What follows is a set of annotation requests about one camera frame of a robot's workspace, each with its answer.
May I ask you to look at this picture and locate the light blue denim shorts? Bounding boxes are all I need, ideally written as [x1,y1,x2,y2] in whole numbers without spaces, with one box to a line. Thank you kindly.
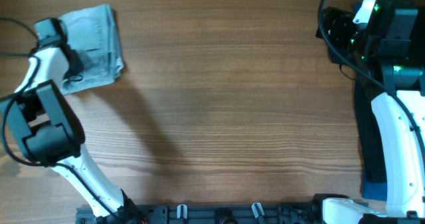
[59,4,124,94]

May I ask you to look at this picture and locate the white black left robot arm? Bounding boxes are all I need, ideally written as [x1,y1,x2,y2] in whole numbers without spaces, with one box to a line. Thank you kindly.
[1,18,143,223]

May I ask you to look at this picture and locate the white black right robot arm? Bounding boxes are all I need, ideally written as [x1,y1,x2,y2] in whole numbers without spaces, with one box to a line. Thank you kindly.
[316,0,424,223]

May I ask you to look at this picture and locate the black folded garment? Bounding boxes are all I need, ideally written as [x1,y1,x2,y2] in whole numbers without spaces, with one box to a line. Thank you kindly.
[327,3,425,184]

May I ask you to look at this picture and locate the blue cloth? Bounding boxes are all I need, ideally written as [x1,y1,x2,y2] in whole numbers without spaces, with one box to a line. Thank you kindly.
[352,2,389,202]

